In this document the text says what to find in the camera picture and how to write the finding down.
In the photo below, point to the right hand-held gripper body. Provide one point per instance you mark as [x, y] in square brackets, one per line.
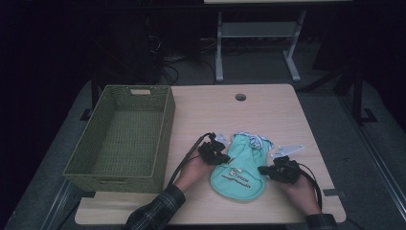
[287, 171]

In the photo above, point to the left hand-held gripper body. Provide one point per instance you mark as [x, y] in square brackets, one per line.
[210, 150]

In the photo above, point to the mint green small garment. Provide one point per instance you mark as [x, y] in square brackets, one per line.
[239, 172]

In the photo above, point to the green woven basket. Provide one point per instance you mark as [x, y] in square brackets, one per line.
[127, 140]

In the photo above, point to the person's left hand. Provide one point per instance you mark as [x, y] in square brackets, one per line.
[193, 172]

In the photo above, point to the person's right hand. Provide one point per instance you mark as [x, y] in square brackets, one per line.
[301, 195]

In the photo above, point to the grey tape strip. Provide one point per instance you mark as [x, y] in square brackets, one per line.
[333, 193]

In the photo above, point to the black floor stand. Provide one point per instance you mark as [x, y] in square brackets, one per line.
[94, 96]
[359, 96]

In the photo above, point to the white metal stand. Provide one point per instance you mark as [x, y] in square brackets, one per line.
[255, 29]

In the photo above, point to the aluminium floor rail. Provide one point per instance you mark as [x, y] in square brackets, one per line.
[373, 159]
[59, 204]

